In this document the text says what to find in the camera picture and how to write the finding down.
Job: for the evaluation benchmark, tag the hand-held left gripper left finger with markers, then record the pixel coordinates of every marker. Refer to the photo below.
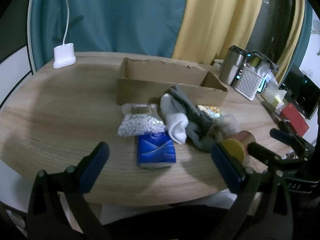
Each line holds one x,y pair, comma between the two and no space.
93,165

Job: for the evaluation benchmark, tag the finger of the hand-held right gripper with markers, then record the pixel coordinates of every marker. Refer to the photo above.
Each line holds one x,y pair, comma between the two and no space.
282,135
260,152

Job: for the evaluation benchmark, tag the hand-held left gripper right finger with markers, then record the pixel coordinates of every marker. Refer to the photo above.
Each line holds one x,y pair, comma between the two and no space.
225,165

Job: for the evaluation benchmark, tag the yellow lid can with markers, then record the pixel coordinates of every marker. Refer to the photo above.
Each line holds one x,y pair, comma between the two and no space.
240,141

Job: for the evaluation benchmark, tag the grey knit glove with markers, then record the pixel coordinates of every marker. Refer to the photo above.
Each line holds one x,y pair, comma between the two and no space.
200,137
185,102

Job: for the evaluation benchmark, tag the clear snack bag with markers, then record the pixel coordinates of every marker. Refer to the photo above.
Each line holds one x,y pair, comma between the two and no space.
226,125

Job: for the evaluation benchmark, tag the clear bag of cotton swabs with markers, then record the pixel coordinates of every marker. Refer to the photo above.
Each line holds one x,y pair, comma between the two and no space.
136,126

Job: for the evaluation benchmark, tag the blue tissue pack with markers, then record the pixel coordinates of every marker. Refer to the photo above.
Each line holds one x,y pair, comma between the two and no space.
155,150

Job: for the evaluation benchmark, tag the white sock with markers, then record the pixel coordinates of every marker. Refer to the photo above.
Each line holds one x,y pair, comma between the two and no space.
175,125

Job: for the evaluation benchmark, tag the brown cardboard box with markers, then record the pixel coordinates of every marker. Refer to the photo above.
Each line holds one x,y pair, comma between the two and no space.
150,90

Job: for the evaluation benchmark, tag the red box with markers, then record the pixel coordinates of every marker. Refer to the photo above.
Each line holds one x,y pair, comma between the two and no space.
295,118

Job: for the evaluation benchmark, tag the yellowish tissue box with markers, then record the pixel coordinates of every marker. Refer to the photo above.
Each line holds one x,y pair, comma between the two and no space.
275,100

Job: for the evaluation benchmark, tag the black monitor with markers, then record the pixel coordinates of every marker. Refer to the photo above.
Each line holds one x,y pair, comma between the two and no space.
305,95

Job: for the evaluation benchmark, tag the white perforated basket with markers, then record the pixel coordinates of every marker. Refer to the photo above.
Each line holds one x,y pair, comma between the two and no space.
247,83

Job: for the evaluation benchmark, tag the grey plastic bag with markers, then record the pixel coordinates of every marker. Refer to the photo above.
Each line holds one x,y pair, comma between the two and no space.
268,66

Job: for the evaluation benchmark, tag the black device with cyan light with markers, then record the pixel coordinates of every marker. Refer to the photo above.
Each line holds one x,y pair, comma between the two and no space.
238,78

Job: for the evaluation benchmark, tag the green bottle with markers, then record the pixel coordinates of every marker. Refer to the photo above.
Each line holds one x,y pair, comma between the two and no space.
255,60

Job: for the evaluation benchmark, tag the steel tumbler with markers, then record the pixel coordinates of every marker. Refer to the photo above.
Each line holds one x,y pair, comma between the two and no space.
231,67

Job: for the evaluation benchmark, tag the small white boxes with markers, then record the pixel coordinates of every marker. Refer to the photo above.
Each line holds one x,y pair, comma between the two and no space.
218,63

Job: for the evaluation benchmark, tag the narrow teal curtain strip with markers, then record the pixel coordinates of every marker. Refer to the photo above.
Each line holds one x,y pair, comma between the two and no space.
306,37

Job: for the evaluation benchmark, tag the narrow yellow curtain strip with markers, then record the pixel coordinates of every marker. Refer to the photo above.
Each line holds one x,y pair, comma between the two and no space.
295,35

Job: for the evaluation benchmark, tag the white desk lamp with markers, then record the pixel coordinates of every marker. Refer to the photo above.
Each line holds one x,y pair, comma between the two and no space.
64,56

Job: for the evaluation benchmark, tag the dark grey panel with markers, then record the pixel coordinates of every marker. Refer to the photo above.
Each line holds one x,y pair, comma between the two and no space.
272,20

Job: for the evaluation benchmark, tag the yellow curtain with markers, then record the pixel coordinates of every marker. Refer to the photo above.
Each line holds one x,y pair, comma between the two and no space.
215,20

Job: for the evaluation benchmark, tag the teal curtain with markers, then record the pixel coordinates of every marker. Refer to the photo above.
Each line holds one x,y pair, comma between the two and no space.
120,15

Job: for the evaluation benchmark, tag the white wall socket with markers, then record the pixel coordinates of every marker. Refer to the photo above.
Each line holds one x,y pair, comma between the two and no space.
310,72

